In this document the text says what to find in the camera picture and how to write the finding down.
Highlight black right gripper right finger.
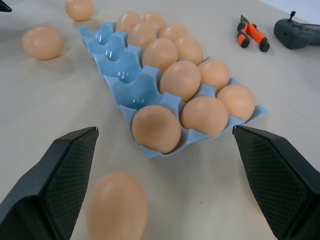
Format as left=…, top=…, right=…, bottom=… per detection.
left=232, top=124, right=320, bottom=240

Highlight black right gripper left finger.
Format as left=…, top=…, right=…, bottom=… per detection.
left=0, top=126, right=99, bottom=240

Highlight blue plastic egg tray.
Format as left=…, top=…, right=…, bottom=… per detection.
left=77, top=21, right=270, bottom=160

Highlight brown egg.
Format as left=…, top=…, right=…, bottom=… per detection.
left=216, top=84, right=256, bottom=121
left=143, top=11, right=168, bottom=32
left=142, top=37, right=179, bottom=75
left=159, top=60, right=202, bottom=103
left=21, top=26, right=65, bottom=61
left=116, top=11, right=142, bottom=32
left=86, top=171, right=149, bottom=240
left=127, top=22, right=158, bottom=52
left=198, top=59, right=231, bottom=91
left=64, top=0, right=95, bottom=22
left=174, top=36, right=204, bottom=67
left=180, top=96, right=229, bottom=138
left=158, top=23, right=189, bottom=41
left=131, top=105, right=182, bottom=154

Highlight dark grey remote controller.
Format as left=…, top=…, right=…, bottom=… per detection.
left=273, top=10, right=320, bottom=50

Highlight orange and black pliers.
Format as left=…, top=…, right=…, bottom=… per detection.
left=236, top=14, right=271, bottom=53

